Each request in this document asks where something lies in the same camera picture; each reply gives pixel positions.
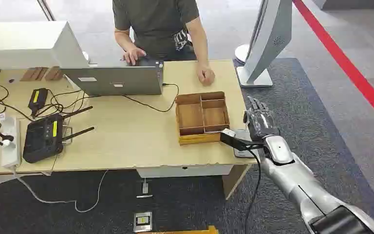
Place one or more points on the grey flat device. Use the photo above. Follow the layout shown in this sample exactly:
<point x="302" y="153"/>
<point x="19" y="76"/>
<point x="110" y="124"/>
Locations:
<point x="242" y="153"/>

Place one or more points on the wooden compartment box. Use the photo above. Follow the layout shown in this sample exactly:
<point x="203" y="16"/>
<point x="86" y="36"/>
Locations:
<point x="190" y="116"/>

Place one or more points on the large white box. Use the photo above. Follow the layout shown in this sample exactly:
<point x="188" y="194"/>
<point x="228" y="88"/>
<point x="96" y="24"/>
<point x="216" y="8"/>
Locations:
<point x="22" y="45"/>

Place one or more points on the black remote controller antennas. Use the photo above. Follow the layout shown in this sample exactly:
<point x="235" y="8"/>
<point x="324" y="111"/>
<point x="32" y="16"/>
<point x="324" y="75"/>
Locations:
<point x="41" y="139"/>

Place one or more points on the black charger yellow label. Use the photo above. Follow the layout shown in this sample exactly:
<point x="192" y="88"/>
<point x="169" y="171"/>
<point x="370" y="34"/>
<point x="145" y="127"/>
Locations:
<point x="38" y="99"/>

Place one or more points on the wooden block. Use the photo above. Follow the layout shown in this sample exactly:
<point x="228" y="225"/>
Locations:
<point x="33" y="74"/>
<point x="54" y="74"/>

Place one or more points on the silver floor socket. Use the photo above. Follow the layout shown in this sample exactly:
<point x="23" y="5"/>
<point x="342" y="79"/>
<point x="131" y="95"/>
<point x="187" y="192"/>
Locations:
<point x="142" y="222"/>

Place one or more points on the white desk drawer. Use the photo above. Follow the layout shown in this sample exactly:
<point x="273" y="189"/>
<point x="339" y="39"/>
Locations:
<point x="183" y="171"/>

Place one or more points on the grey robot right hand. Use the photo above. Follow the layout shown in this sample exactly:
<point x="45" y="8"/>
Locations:
<point x="261" y="124"/>

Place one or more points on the silver laptop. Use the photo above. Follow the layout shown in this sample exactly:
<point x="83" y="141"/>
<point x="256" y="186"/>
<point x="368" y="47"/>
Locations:
<point x="112" y="80"/>

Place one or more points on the small metal floor fitting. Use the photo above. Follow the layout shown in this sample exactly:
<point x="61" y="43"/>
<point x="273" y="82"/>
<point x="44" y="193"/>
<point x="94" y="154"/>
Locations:
<point x="145" y="189"/>

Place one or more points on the white power strip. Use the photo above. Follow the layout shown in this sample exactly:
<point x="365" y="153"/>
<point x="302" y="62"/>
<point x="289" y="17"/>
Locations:
<point x="11" y="155"/>

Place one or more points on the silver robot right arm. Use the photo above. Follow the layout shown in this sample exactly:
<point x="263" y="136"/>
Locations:
<point x="298" y="184"/>

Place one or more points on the red floor tape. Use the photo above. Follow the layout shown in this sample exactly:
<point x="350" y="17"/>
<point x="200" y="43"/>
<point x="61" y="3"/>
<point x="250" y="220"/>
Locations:
<point x="345" y="63"/>

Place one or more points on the yellow wooden piece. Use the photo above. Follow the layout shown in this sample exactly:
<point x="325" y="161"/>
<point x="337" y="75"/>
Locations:
<point x="190" y="231"/>

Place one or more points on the person's left hand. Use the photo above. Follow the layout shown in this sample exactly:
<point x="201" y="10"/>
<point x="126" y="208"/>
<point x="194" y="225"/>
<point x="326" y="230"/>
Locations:
<point x="205" y="76"/>

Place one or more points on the pale wooden desk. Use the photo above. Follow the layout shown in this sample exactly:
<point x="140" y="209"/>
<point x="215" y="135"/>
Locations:
<point x="125" y="135"/>

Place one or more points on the white round stand base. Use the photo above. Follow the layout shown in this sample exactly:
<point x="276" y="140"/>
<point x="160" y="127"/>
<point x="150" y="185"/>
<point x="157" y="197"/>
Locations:
<point x="242" y="53"/>

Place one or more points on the dark metal stand leg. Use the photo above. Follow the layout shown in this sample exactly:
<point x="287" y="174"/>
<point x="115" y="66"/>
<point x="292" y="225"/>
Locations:
<point x="46" y="9"/>

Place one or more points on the white standing display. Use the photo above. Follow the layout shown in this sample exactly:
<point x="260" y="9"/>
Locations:
<point x="267" y="38"/>

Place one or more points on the black plug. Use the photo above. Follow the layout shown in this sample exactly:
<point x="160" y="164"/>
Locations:
<point x="3" y="136"/>

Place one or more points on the person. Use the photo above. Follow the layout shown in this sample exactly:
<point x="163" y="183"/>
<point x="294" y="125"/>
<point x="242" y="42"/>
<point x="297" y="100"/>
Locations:
<point x="156" y="25"/>

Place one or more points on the person's right hand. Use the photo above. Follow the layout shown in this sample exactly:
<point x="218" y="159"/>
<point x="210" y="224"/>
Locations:
<point x="132" y="55"/>

